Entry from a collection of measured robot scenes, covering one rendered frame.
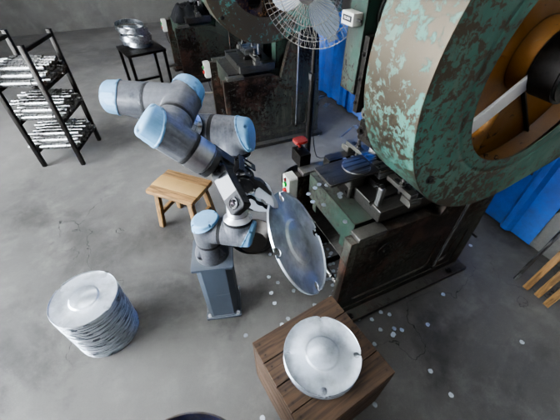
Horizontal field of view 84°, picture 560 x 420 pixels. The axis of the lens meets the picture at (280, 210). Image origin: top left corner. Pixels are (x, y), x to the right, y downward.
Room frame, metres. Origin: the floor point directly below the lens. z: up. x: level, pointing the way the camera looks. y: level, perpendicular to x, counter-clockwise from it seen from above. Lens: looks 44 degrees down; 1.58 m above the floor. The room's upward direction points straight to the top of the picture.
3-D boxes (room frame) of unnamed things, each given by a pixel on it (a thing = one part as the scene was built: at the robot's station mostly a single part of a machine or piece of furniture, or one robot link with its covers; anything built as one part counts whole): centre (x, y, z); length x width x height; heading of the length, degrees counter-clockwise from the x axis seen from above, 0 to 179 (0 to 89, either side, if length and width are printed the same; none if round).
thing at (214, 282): (0.89, 0.31, 0.23); 0.19 x 0.19 x 0.45; 8
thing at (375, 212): (1.16, -0.45, 0.68); 0.45 x 0.30 x 0.06; 25
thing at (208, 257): (0.89, 0.31, 0.50); 0.15 x 0.15 x 0.10
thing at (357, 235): (0.97, -0.69, 0.45); 0.92 x 0.12 x 0.90; 115
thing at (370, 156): (1.16, -0.44, 0.76); 0.15 x 0.09 x 0.05; 25
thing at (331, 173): (1.09, -0.29, 0.72); 0.25 x 0.14 x 0.14; 115
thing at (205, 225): (0.89, 0.30, 0.62); 0.13 x 0.12 x 0.14; 81
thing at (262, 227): (1.33, 0.18, 0.04); 0.30 x 0.30 x 0.07
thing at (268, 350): (0.47, -0.16, 0.18); 0.40 x 0.38 x 0.35; 122
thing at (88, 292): (0.74, 0.89, 0.32); 0.29 x 0.29 x 0.01
